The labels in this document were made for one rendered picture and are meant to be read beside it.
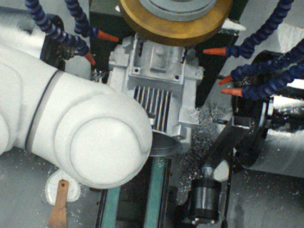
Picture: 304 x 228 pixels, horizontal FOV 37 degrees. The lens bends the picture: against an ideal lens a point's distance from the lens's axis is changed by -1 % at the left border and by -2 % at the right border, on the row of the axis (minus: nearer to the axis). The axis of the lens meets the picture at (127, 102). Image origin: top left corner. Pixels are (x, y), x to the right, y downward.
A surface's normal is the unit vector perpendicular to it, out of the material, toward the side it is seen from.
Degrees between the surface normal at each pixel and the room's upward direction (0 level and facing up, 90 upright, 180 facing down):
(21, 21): 20
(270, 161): 77
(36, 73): 28
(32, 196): 0
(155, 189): 0
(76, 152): 34
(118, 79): 0
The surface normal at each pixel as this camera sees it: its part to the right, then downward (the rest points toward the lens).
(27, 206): 0.06, -0.40
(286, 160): -0.12, 0.70
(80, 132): -0.05, -0.05
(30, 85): 0.29, -0.36
